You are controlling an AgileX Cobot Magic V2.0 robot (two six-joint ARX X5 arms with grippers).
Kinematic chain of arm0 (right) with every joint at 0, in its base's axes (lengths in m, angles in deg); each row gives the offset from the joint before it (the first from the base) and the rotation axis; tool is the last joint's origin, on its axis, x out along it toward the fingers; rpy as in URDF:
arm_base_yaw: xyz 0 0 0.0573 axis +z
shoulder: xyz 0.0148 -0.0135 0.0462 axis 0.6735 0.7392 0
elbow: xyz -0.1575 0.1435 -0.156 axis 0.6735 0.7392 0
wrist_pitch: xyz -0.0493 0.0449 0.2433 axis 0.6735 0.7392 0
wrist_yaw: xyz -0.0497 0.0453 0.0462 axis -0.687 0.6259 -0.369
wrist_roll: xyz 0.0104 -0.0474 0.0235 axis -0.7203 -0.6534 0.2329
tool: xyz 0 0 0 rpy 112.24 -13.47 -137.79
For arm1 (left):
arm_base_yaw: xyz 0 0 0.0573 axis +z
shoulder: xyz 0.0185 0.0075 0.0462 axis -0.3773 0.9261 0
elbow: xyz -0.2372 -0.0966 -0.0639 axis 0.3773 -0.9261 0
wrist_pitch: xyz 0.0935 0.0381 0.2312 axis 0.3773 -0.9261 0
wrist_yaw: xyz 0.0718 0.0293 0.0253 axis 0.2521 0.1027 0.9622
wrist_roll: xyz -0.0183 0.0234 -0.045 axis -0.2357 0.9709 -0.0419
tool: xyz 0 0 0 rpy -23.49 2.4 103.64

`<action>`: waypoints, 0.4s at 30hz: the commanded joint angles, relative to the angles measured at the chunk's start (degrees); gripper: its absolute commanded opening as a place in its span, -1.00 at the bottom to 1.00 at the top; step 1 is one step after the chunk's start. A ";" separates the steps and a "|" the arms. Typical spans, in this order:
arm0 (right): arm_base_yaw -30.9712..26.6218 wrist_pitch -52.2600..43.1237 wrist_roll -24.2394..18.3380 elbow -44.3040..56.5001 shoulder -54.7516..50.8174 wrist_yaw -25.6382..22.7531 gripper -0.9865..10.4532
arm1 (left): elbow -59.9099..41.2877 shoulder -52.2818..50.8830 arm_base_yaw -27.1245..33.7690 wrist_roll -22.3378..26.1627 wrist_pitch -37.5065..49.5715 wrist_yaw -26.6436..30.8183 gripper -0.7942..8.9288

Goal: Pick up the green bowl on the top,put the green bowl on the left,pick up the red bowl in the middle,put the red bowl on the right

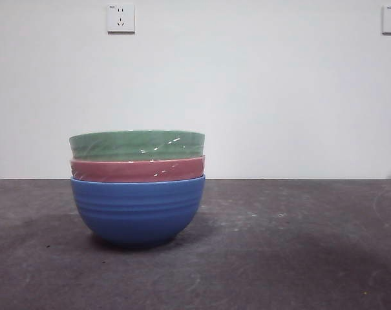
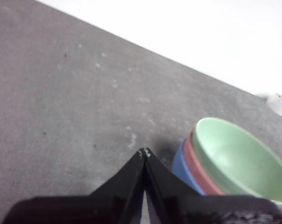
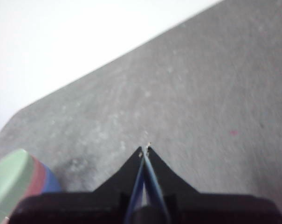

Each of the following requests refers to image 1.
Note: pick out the green ribbed bowl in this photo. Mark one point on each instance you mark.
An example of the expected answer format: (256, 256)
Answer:
(124, 143)

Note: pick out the blue ribbed bowl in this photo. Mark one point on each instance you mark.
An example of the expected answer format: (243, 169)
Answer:
(137, 213)

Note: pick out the red ribbed bowl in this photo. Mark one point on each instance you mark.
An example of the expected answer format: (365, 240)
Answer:
(117, 169)

